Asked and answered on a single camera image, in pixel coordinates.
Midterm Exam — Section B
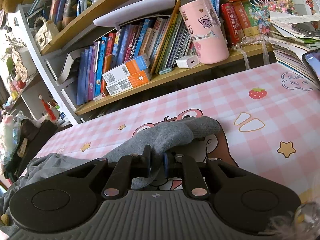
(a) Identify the white flat desk lamp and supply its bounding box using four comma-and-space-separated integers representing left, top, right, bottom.
93, 0, 175, 28

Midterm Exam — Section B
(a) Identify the pink sticker tumbler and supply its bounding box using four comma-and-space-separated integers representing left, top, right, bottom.
179, 0, 229, 64

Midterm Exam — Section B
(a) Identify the red figurine bottle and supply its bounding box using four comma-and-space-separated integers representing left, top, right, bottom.
39, 94, 56, 121

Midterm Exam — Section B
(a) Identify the stack of papers and magazines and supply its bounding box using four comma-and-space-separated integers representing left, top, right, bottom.
267, 12, 319, 90

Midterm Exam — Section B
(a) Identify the white quilted mini bag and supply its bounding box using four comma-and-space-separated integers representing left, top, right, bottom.
34, 16, 59, 51

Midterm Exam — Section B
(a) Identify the black smartphone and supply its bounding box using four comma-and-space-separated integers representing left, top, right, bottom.
302, 49, 320, 88

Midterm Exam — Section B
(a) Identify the orange white box upper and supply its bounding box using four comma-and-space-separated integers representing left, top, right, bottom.
103, 53, 150, 85

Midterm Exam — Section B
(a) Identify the orange white box lower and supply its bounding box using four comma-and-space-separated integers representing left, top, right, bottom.
106, 69, 152, 96

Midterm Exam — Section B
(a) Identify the white charger block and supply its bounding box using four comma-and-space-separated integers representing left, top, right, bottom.
176, 55, 200, 69

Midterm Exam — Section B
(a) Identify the white plush toy bundle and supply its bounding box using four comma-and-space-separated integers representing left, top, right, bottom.
1, 114, 21, 165

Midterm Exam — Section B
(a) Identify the orange white box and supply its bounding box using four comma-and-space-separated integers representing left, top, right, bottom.
106, 69, 152, 96
103, 53, 150, 85

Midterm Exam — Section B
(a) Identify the pink cartoon table mat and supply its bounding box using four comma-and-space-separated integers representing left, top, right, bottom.
37, 63, 319, 203

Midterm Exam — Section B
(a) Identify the white wooden bookshelf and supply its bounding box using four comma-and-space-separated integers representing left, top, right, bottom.
4, 0, 320, 126

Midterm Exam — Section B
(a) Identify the colourful bead flower bunch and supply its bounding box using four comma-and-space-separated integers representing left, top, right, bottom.
249, 0, 298, 35

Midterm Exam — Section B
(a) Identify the grey sweatshirt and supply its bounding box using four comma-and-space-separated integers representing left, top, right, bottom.
1, 116, 221, 232

